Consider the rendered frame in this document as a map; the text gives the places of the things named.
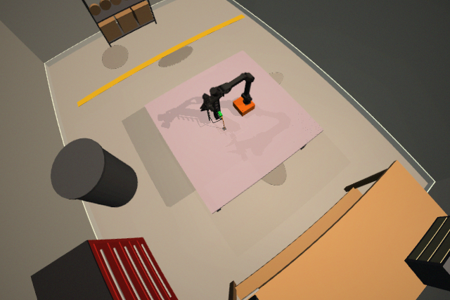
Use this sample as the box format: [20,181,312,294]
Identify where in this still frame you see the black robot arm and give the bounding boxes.
[202,72,255,105]

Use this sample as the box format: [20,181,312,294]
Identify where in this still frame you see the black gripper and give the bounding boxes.
[200,94,218,112]

